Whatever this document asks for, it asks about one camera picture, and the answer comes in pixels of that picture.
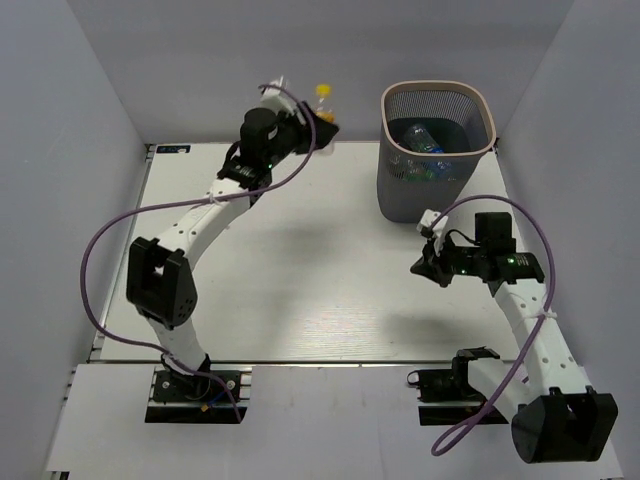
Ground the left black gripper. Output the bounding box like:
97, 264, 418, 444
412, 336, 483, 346
265, 101, 341, 169

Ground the orange cap small bottle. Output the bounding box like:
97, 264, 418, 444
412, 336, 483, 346
314, 84, 335, 123

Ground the green plastic bottle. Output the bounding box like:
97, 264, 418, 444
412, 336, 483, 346
403, 165, 435, 182

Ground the blue label clear bottle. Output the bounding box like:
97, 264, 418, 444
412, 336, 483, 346
402, 123, 444, 154

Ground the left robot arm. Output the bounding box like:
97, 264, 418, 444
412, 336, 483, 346
126, 107, 339, 399

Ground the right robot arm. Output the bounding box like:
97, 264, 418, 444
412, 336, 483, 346
411, 210, 618, 464

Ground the grey mesh waste bin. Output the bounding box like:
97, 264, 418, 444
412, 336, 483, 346
376, 80, 497, 223

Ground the blue corner label sticker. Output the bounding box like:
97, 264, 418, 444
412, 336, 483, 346
156, 145, 191, 154

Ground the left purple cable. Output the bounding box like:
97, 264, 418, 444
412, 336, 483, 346
80, 84, 319, 424

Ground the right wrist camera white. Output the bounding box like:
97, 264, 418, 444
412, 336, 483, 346
416, 209, 448, 255

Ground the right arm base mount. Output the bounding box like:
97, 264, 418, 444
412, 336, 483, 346
406, 369, 486, 426

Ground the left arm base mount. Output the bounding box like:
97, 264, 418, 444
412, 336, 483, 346
144, 368, 251, 425

